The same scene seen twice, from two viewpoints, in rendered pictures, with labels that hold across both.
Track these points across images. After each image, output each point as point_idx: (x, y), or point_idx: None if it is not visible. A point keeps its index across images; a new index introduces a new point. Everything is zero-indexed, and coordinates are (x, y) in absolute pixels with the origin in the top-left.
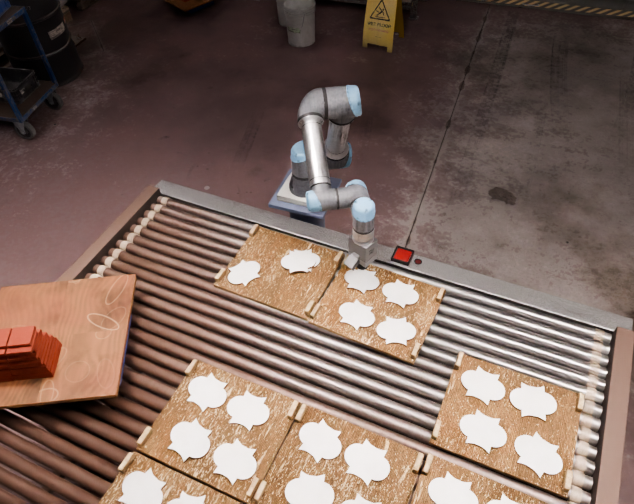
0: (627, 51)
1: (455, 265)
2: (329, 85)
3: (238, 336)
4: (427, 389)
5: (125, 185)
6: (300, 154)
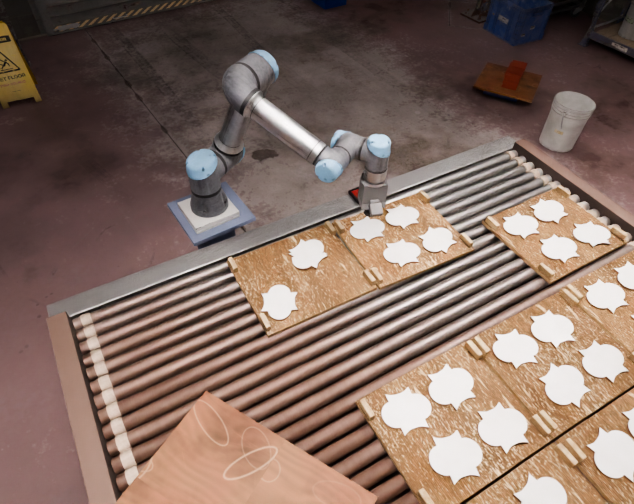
0: (224, 23)
1: None
2: (11, 156)
3: (349, 351)
4: (501, 257)
5: None
6: (207, 165)
